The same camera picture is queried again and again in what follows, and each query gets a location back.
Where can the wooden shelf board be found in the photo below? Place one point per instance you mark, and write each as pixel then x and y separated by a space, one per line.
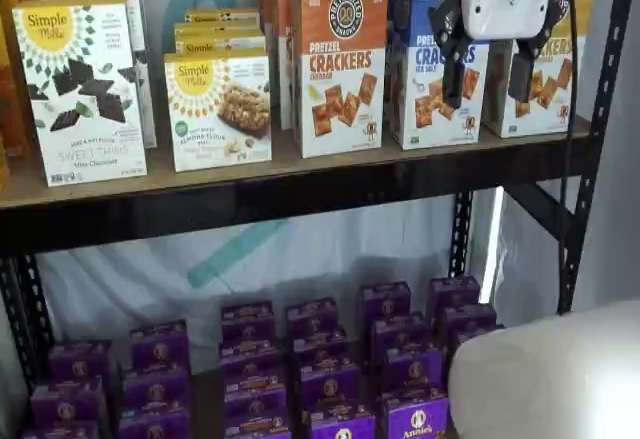
pixel 300 169

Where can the blue pretzel crackers box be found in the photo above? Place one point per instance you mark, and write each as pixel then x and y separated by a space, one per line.
pixel 412 19

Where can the white backdrop cloth teal print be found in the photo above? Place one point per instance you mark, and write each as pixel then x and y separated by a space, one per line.
pixel 125 279

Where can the black metal rack frame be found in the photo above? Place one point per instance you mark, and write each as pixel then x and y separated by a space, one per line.
pixel 250 214

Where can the Simple Mills almond bars box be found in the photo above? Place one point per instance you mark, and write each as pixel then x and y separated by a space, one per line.
pixel 225 13
pixel 220 124
pixel 235 45
pixel 220 29

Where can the Simple Mills mint chocolate box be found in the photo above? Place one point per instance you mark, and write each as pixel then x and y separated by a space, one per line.
pixel 75 124
pixel 148 84

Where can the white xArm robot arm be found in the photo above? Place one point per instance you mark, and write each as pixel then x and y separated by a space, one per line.
pixel 550 374

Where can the yellow white pretzel crackers box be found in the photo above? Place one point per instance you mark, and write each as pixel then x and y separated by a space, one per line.
pixel 530 121

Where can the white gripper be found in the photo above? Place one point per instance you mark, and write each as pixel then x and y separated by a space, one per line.
pixel 487 9

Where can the purple Annie's box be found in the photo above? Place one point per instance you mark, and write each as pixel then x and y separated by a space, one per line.
pixel 154 424
pixel 255 391
pixel 417 421
pixel 469 320
pixel 399 336
pixel 60 431
pixel 312 316
pixel 247 320
pixel 329 384
pixel 156 389
pixel 67 404
pixel 321 348
pixel 454 295
pixel 160 344
pixel 250 358
pixel 386 304
pixel 414 371
pixel 256 424
pixel 475 337
pixel 342 424
pixel 80 361

